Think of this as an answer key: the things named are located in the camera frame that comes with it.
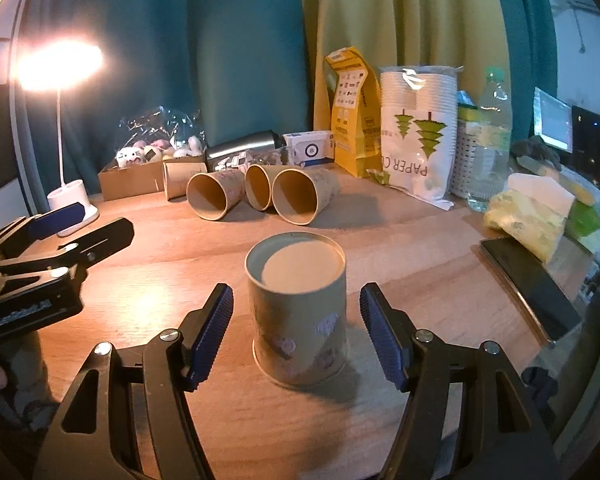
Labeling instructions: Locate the green tissue pack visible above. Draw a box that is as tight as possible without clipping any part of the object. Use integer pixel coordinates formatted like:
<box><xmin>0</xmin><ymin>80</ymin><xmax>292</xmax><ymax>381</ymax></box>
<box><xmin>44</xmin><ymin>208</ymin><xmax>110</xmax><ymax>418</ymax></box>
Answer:
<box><xmin>562</xmin><ymin>167</ymin><xmax>600</xmax><ymax>256</ymax></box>

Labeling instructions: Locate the cardboard box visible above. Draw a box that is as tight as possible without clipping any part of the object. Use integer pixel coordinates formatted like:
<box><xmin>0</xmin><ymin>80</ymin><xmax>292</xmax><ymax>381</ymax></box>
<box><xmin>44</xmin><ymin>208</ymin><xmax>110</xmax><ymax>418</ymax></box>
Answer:
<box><xmin>98</xmin><ymin>159</ymin><xmax>207</xmax><ymax>202</ymax></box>

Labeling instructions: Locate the yellow tissue pack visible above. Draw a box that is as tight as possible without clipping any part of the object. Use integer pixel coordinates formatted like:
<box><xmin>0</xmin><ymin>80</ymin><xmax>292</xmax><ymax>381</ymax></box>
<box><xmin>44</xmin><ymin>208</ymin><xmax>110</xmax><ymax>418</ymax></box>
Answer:
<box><xmin>482</xmin><ymin>172</ymin><xmax>577</xmax><ymax>264</ymax></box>

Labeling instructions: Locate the white desk lamp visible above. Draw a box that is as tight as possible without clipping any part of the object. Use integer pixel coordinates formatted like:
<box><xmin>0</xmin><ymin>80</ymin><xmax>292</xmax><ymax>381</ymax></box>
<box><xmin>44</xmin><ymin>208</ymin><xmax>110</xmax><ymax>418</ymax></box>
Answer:
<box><xmin>11</xmin><ymin>42</ymin><xmax>104</xmax><ymax>237</ymax></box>

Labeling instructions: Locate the printed brown paper cup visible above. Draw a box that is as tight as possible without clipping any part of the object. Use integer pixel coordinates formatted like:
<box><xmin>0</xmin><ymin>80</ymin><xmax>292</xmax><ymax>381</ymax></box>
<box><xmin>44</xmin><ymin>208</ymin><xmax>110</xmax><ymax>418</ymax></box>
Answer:
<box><xmin>244</xmin><ymin>231</ymin><xmax>351</xmax><ymax>387</ymax></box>

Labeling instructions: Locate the pack of white paper cups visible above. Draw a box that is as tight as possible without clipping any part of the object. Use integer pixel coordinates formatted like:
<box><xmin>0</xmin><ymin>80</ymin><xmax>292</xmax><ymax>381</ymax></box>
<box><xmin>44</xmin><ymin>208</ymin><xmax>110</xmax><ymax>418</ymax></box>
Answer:
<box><xmin>379</xmin><ymin>64</ymin><xmax>459</xmax><ymax>210</ymax></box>

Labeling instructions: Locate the black device with red lights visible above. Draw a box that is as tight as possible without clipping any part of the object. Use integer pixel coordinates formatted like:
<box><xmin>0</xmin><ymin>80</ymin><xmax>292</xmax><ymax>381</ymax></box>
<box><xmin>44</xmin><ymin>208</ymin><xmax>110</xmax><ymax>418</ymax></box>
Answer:
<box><xmin>571</xmin><ymin>105</ymin><xmax>600</xmax><ymax>192</ymax></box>

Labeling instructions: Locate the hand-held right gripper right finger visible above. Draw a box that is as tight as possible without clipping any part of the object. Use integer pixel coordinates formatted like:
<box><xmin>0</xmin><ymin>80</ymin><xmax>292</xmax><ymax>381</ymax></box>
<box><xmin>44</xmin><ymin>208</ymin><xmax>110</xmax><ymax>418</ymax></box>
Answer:
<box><xmin>359</xmin><ymin>283</ymin><xmax>563</xmax><ymax>480</ymax></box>

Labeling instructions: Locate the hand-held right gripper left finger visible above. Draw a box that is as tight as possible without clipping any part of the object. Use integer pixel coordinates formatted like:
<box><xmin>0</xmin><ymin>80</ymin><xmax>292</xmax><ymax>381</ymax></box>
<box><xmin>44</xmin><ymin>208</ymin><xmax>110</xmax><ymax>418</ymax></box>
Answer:
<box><xmin>32</xmin><ymin>283</ymin><xmax>234</xmax><ymax>480</ymax></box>

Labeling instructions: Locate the small white box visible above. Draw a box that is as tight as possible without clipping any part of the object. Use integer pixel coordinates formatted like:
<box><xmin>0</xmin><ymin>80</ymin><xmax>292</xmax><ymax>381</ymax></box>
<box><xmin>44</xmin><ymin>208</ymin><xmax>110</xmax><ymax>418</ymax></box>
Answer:
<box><xmin>282</xmin><ymin>130</ymin><xmax>336</xmax><ymax>169</ymax></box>

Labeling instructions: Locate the teal curtain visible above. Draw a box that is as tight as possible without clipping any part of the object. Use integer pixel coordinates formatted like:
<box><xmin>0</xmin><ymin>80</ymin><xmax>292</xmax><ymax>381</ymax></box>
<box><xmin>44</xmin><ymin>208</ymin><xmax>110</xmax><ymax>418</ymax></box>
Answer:
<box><xmin>27</xmin><ymin>0</ymin><xmax>561</xmax><ymax>196</ymax></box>

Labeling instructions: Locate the clear bag of plush toys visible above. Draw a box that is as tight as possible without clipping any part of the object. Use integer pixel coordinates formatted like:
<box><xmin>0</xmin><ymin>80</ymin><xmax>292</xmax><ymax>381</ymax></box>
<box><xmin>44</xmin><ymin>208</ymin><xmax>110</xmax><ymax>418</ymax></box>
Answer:
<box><xmin>116</xmin><ymin>105</ymin><xmax>207</xmax><ymax>167</ymax></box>

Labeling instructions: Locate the black smartphone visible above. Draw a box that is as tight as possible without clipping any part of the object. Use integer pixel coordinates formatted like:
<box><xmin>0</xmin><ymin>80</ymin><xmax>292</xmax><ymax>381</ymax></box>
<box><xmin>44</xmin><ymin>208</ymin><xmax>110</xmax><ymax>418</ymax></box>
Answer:
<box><xmin>479</xmin><ymin>237</ymin><xmax>582</xmax><ymax>344</ymax></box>

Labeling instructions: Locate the yellow curtain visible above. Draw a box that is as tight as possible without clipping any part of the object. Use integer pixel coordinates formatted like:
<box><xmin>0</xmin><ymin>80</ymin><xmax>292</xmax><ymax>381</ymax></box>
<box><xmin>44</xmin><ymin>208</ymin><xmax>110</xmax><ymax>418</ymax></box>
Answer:
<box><xmin>296</xmin><ymin>0</ymin><xmax>512</xmax><ymax>133</ymax></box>

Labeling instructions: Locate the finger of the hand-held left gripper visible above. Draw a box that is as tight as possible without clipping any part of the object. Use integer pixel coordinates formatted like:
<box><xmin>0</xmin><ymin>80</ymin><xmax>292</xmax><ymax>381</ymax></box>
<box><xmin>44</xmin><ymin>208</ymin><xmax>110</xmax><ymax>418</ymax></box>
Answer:
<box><xmin>0</xmin><ymin>217</ymin><xmax>135</xmax><ymax>283</ymax></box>
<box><xmin>0</xmin><ymin>202</ymin><xmax>85</xmax><ymax>262</ymax></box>

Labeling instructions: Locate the clear plastic water bottle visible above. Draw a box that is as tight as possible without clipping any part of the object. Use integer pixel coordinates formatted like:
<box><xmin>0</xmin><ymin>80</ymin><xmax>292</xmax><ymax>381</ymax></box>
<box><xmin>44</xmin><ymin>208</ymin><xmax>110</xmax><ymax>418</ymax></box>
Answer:
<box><xmin>466</xmin><ymin>66</ymin><xmax>512</xmax><ymax>213</ymax></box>

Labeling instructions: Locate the yellow paper bag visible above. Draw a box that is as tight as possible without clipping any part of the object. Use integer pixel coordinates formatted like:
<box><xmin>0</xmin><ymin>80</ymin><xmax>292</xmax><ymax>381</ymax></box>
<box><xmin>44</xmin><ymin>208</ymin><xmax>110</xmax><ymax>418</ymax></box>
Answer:
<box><xmin>324</xmin><ymin>47</ymin><xmax>384</xmax><ymax>179</ymax></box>

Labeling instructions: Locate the white perforated basket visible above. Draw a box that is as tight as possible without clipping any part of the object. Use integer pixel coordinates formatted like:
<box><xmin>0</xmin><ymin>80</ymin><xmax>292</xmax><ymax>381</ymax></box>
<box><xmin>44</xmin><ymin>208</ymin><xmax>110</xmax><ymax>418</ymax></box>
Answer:
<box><xmin>450</xmin><ymin>91</ymin><xmax>487</xmax><ymax>201</ymax></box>

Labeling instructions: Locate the dark cloth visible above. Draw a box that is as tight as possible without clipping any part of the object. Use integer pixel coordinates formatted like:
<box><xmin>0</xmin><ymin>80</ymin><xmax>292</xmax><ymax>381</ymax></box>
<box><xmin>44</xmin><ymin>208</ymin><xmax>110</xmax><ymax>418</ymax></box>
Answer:
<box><xmin>509</xmin><ymin>135</ymin><xmax>564</xmax><ymax>172</ymax></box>

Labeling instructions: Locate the small screen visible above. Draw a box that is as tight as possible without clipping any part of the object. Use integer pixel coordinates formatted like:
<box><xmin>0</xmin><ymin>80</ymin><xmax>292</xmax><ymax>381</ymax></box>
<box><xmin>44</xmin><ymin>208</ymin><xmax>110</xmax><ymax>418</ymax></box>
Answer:
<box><xmin>532</xmin><ymin>86</ymin><xmax>576</xmax><ymax>155</ymax></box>

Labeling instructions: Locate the stainless steel flask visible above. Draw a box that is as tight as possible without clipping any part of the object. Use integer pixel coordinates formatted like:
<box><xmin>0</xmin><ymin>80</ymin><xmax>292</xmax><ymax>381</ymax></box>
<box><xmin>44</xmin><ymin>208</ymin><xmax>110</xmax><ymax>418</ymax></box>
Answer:
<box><xmin>204</xmin><ymin>129</ymin><xmax>289</xmax><ymax>172</ymax></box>

